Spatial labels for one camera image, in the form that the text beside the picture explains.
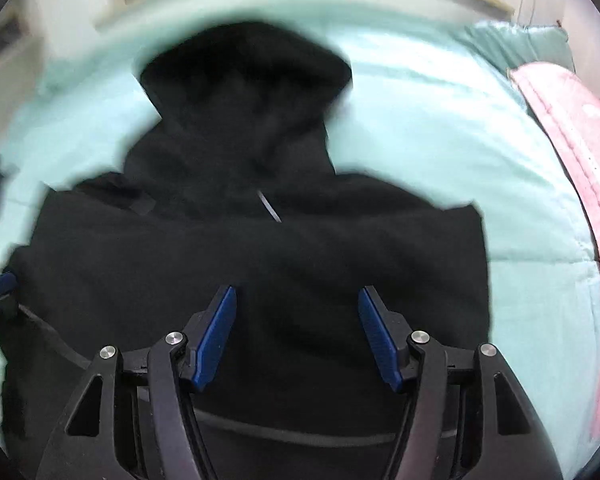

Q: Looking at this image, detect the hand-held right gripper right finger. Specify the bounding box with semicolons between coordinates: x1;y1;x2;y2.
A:
358;286;563;480

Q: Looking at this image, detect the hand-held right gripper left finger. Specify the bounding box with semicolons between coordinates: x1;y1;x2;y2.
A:
35;285;238;480

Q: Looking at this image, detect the black hoodie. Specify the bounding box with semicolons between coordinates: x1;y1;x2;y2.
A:
0;20;496;480

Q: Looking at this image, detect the mint green quilt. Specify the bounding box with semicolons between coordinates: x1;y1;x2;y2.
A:
0;0;600;480

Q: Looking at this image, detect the pink pillow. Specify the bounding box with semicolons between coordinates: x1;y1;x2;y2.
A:
507;62;600;446

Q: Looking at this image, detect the mint green pillow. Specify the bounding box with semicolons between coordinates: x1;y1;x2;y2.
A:
462;21;576;73

